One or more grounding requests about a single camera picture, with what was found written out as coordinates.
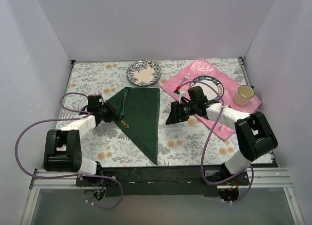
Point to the green rimmed white plate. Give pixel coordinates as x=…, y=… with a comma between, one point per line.
x=212, y=87

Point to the blue floral ceramic plate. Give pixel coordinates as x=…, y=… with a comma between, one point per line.
x=144, y=73

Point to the pink rose placemat cloth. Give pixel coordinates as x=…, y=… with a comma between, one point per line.
x=226, y=71

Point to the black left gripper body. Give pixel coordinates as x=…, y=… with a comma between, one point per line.
x=109, y=112

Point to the cream enamel mug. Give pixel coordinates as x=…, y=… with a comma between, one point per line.
x=244, y=95

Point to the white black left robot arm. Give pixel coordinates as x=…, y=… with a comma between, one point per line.
x=63, y=148

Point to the silver fork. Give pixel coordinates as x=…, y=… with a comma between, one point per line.
x=184, y=79

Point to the aluminium frame rail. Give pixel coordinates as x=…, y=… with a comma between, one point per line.
x=264, y=196

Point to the dark green cloth napkin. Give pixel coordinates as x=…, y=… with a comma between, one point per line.
x=139, y=108

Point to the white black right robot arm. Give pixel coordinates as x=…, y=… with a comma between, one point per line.
x=254, y=134

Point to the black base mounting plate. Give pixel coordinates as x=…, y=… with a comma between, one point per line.
x=178, y=180

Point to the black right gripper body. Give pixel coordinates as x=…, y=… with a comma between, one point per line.
x=175, y=112

